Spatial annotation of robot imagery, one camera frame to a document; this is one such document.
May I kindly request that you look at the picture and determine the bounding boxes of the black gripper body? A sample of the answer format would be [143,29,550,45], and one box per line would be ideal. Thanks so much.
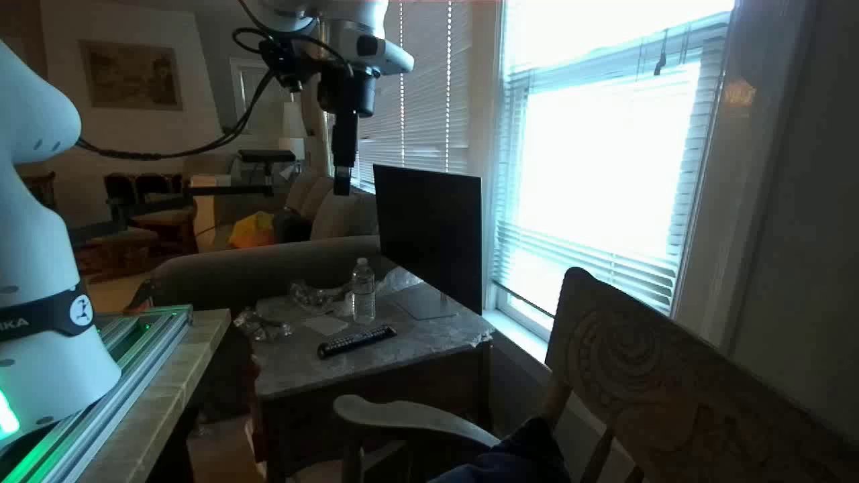
[316,61,385,120]

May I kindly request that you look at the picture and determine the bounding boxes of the black screen television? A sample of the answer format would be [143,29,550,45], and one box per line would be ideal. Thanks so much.
[370,165,487,318]

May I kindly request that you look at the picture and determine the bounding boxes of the beige sofa cushion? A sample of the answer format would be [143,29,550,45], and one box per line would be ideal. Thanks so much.
[284,173,381,241]

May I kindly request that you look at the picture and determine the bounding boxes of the narrow white window blinds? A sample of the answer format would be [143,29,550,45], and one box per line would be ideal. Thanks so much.
[354,0,477,186]

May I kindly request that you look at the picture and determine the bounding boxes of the yellow pillow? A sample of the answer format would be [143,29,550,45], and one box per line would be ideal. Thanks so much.
[225,210,277,253]

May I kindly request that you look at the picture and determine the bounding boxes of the clear plastic water bottle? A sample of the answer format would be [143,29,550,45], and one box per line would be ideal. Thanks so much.
[348,254,381,324]

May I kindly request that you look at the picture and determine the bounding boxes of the grey sofa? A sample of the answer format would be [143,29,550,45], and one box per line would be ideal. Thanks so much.
[144,173,397,318]

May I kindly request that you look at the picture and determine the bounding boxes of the crumpled clear plastic wrap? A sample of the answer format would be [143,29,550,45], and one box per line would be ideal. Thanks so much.
[284,276,357,318]
[234,307,299,347]

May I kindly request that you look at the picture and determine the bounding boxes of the black remote control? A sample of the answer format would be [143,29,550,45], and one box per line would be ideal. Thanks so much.
[314,324,401,362]

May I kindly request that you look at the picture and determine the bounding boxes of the dark armchair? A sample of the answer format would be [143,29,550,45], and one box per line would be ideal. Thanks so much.
[99,170,202,258]

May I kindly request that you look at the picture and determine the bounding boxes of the large white window blinds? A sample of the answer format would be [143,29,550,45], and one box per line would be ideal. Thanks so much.
[493,0,738,318]

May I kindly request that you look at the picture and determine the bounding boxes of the robot mounting platform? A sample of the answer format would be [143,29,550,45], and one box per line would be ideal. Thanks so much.
[0,304,234,483]

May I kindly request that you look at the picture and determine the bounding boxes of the black bag on chair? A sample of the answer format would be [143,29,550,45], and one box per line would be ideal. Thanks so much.
[426,413,573,483]

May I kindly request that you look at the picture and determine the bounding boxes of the wooden rocking chair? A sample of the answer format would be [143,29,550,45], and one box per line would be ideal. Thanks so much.
[330,265,859,483]

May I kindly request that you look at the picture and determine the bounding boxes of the black stereo camera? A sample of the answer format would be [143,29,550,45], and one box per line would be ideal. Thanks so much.
[234,148,299,167]

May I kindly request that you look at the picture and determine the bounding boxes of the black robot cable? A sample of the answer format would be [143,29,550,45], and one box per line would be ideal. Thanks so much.
[75,24,281,165]

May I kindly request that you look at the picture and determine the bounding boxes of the framed wall picture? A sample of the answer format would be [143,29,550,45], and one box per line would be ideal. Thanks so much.
[79,38,189,114]

